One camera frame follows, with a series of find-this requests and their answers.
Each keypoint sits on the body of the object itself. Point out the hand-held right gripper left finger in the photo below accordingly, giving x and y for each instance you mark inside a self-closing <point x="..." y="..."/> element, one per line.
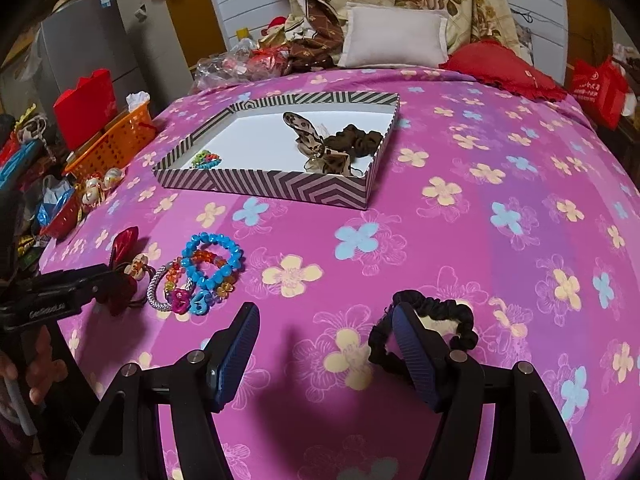
<point x="235" y="355"/>

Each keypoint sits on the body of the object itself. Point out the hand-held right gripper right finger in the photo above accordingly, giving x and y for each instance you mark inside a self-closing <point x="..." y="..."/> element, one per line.
<point x="415" y="355"/>

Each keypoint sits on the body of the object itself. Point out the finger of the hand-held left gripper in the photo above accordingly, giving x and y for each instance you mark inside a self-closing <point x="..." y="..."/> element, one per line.
<point x="70" y="277"/>
<point x="92" y="296"/>

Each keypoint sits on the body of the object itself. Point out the black scrunchie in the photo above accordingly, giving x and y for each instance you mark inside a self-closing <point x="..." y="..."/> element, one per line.
<point x="462" y="320"/>

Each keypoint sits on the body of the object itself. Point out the striped cardboard box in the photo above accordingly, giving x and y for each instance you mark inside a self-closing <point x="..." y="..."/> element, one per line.
<point x="275" y="187"/>

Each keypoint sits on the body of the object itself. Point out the person's left hand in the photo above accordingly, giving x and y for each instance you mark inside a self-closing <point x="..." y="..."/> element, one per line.
<point x="47" y="365"/>

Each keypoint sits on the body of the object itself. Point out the gold foil candy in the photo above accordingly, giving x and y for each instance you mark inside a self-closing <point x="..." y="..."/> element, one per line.
<point x="26" y="247"/>

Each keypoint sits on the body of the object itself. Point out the red candy dish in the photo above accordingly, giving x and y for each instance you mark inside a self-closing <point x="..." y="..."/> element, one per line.
<point x="62" y="220"/>

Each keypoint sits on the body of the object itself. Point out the small painted figurine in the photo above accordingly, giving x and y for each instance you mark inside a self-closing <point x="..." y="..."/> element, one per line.
<point x="112" y="176"/>
<point x="92" y="191"/>

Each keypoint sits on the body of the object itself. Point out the white plastic bag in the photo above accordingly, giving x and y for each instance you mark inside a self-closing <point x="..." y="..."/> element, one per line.
<point x="57" y="187"/>

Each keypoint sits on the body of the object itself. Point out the pink floral bedsheet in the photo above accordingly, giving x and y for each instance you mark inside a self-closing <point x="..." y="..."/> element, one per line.
<point x="450" y="260"/>

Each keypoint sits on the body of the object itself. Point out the turquoise packet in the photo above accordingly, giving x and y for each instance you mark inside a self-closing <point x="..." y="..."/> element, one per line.
<point x="20" y="165"/>

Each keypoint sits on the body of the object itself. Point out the orange plastic basket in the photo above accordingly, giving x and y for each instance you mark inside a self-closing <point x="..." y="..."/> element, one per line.
<point x="115" y="142"/>

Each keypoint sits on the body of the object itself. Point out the brown cardboard box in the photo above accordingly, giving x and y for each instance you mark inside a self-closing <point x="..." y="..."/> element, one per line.
<point x="117" y="122"/>

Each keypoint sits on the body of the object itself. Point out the red gift bag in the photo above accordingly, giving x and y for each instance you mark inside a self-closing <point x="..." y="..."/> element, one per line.
<point x="85" y="110"/>

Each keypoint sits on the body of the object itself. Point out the white tissue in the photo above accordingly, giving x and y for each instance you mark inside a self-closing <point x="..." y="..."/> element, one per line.
<point x="137" y="100"/>

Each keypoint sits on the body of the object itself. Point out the brown scrunchie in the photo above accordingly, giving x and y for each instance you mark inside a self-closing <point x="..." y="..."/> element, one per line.
<point x="360" y="140"/>

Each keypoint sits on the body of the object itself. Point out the grey refrigerator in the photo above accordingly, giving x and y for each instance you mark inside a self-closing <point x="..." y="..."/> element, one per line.
<point x="85" y="45"/>

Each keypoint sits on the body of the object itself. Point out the clear plastic bag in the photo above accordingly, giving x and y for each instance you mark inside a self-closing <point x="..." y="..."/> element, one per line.
<point x="215" y="67"/>

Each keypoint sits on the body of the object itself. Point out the straw hat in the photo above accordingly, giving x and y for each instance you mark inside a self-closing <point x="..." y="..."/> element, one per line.
<point x="64" y="6"/>

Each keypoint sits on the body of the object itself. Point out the red plastic bag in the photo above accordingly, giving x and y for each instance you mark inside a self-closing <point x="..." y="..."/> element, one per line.
<point x="270" y="62"/>

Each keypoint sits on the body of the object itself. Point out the yellow cap bottle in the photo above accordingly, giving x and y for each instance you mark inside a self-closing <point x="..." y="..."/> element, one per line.
<point x="242" y="34"/>

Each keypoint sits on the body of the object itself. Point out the red frilled pillow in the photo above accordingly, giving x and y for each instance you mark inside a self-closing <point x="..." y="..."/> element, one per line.
<point x="500" y="67"/>

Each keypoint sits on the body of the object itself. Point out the white pillow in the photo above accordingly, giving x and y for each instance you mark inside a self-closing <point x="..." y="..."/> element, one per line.
<point x="395" y="35"/>

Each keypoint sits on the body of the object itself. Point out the red shopping bag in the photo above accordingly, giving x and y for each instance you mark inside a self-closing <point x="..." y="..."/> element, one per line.
<point x="597" y="90"/>

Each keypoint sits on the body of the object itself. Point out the red white plush toy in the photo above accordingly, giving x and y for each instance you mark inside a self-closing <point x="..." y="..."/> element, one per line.
<point x="277" y="27"/>

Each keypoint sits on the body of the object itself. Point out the white slatted headboard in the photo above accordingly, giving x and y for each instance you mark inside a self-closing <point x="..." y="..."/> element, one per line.
<point x="240" y="0"/>

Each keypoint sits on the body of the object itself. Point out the white wall socket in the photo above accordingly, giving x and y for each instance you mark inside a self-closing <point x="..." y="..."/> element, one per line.
<point x="140" y="12"/>

